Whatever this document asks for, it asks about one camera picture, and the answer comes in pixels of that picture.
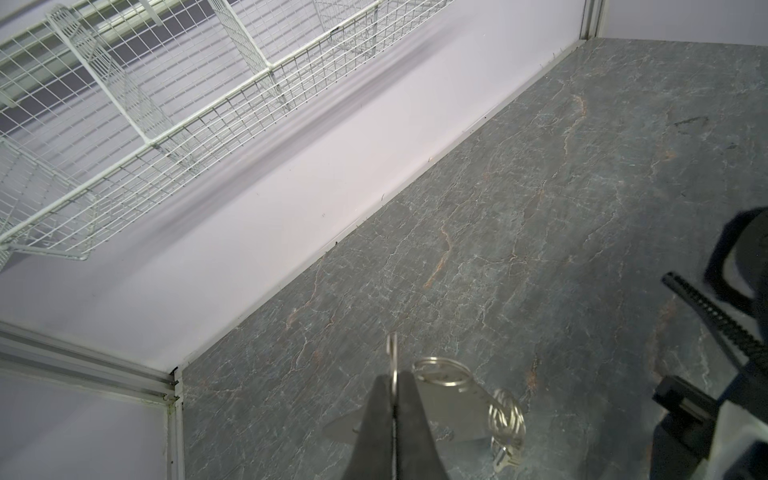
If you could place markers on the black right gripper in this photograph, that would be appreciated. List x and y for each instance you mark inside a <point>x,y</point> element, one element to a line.
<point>683,438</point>

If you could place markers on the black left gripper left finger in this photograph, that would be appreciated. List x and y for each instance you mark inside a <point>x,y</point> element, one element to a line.
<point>372,455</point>

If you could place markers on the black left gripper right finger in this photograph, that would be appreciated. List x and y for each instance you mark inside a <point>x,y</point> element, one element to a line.
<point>416,455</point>

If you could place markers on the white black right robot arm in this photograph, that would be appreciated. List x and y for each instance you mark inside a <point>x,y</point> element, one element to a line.
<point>737,320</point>

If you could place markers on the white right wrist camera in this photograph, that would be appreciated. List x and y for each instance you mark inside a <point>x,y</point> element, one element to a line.
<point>736,430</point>

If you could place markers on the left aluminium frame post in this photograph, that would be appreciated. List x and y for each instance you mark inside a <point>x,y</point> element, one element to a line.
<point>27,352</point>

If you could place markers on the aluminium frame corner post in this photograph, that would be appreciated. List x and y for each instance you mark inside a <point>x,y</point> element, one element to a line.
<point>591,19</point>

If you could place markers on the long white wire basket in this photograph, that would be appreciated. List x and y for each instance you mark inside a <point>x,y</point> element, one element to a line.
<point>108,108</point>

